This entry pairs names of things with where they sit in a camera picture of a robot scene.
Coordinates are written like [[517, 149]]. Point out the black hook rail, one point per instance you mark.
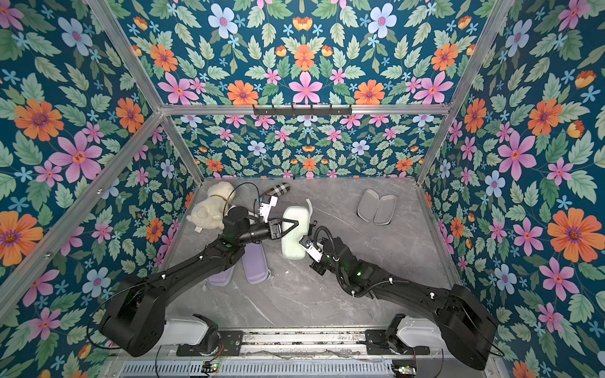
[[294, 111]]

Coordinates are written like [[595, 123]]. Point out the plaid folded umbrella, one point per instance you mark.
[[277, 190]]

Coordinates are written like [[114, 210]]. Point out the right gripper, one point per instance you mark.
[[319, 264]]

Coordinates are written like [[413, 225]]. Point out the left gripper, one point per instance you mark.
[[276, 234]]

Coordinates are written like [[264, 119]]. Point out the white plush dog toy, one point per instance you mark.
[[209, 213]]

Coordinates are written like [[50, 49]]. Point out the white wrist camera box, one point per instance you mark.
[[311, 249]]

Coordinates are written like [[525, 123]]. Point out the aluminium front rail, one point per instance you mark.
[[413, 332]]

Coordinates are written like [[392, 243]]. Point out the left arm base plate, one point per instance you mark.
[[223, 342]]

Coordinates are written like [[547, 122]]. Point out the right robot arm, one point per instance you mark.
[[466, 328]]

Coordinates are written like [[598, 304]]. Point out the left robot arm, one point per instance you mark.
[[135, 317]]

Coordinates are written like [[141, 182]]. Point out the mint green zippered case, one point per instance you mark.
[[290, 246]]

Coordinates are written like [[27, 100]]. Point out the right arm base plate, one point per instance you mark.
[[380, 342]]

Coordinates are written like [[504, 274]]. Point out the beige case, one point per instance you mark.
[[375, 208]]

